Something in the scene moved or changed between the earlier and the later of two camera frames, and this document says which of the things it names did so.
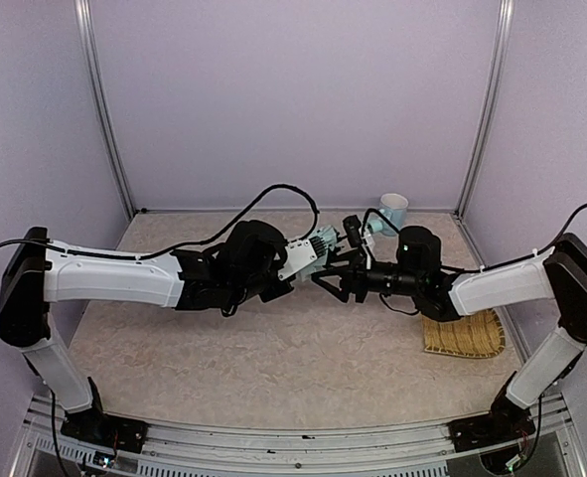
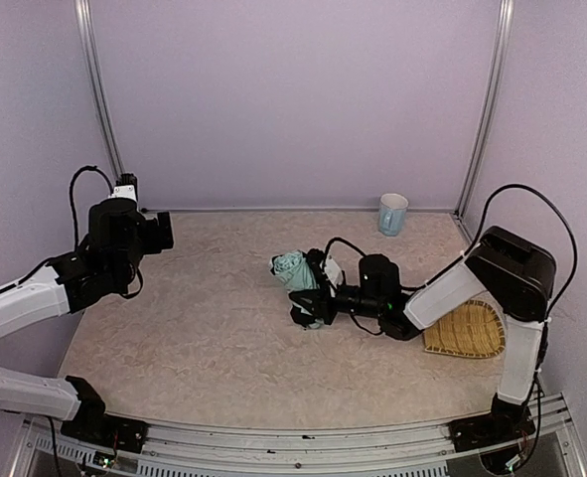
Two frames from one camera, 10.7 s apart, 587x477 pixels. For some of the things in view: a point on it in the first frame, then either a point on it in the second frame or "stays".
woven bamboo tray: (476, 335) stays
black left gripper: (283, 287) → (162, 231)
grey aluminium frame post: (506, 17) stays
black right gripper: (361, 278) → (320, 286)
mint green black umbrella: (305, 274) → (294, 270)
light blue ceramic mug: (394, 207) stays
